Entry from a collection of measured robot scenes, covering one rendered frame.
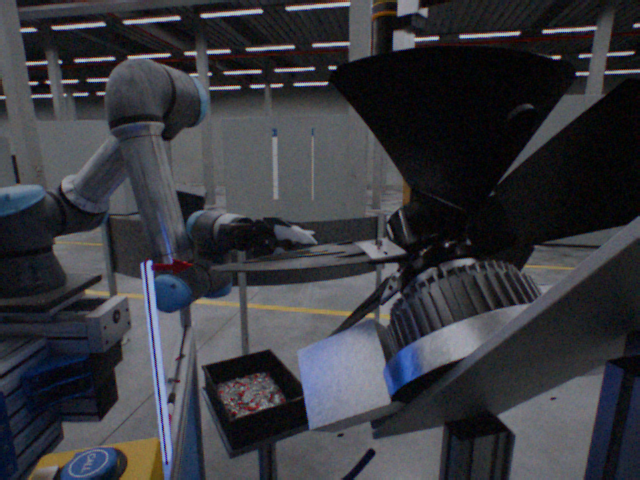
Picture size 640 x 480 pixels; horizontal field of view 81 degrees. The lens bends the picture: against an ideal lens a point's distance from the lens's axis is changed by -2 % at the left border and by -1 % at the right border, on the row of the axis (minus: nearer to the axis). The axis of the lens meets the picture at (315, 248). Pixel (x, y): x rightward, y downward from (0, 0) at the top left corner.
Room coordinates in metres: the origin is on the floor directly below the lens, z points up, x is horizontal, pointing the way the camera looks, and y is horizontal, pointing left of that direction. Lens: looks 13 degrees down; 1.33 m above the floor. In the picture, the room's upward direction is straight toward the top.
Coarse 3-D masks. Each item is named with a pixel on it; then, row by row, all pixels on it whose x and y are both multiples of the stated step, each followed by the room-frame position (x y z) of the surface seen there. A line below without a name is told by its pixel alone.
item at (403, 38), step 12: (408, 0) 0.55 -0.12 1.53; (420, 0) 0.55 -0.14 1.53; (408, 12) 0.55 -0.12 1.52; (420, 12) 0.55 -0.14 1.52; (396, 24) 0.56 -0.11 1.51; (408, 24) 0.55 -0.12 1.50; (420, 24) 0.56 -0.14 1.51; (396, 36) 0.56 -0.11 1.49; (408, 36) 0.56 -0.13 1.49; (396, 48) 0.56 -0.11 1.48; (408, 48) 0.57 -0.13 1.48
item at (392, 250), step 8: (368, 240) 0.63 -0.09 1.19; (384, 240) 0.63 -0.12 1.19; (368, 248) 0.60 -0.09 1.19; (384, 248) 0.59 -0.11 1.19; (392, 248) 0.59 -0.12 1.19; (400, 248) 0.58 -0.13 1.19; (376, 256) 0.56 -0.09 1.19; (384, 256) 0.55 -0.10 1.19; (392, 256) 0.55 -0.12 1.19; (400, 256) 0.55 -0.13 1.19
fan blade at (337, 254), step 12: (348, 240) 0.61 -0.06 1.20; (288, 252) 0.58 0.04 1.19; (300, 252) 0.57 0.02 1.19; (312, 252) 0.57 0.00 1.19; (324, 252) 0.56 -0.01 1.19; (336, 252) 0.56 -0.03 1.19; (348, 252) 0.56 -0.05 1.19; (360, 252) 0.55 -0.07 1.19; (228, 264) 0.52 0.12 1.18; (252, 264) 0.51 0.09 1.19; (264, 264) 0.50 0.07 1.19; (276, 264) 0.50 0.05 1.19; (288, 264) 0.50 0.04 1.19; (300, 264) 0.50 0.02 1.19; (312, 264) 0.50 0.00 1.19; (324, 264) 0.51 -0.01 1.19; (336, 264) 0.51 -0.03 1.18; (348, 264) 0.52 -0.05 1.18
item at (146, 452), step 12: (120, 444) 0.30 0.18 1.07; (132, 444) 0.30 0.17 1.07; (144, 444) 0.30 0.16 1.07; (156, 444) 0.30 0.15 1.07; (48, 456) 0.28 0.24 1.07; (60, 456) 0.28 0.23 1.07; (72, 456) 0.28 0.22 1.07; (120, 456) 0.28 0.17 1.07; (132, 456) 0.28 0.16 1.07; (144, 456) 0.28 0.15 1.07; (156, 456) 0.29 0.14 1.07; (36, 468) 0.27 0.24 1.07; (120, 468) 0.27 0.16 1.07; (132, 468) 0.27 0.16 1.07; (144, 468) 0.27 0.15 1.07; (156, 468) 0.28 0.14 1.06
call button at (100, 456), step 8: (96, 448) 0.28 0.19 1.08; (104, 448) 0.28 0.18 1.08; (112, 448) 0.28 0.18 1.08; (80, 456) 0.27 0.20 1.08; (88, 456) 0.27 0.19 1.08; (96, 456) 0.27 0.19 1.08; (104, 456) 0.27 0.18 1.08; (112, 456) 0.27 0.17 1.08; (72, 464) 0.26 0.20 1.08; (80, 464) 0.26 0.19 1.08; (88, 464) 0.26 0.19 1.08; (96, 464) 0.26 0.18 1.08; (104, 464) 0.26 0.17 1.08; (112, 464) 0.26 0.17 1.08; (64, 472) 0.25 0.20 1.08; (72, 472) 0.25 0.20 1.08; (80, 472) 0.25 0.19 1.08; (88, 472) 0.25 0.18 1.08; (96, 472) 0.25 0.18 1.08; (104, 472) 0.26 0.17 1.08; (112, 472) 0.26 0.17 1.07
